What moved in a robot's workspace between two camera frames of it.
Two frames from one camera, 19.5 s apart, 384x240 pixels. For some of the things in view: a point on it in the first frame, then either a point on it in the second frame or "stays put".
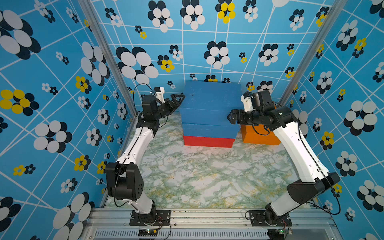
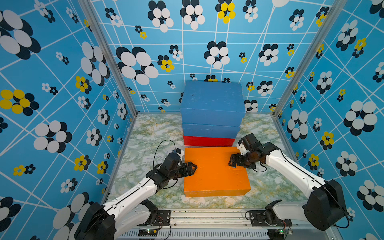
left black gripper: (172, 108) → (186, 167)
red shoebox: (208, 141) stays put
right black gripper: (240, 114) → (238, 163)
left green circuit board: (147, 232) stays put
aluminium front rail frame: (115, 224) stays put
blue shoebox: (225, 131) stays put
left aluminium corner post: (98, 26) stays put
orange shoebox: (259, 135) → (213, 176)
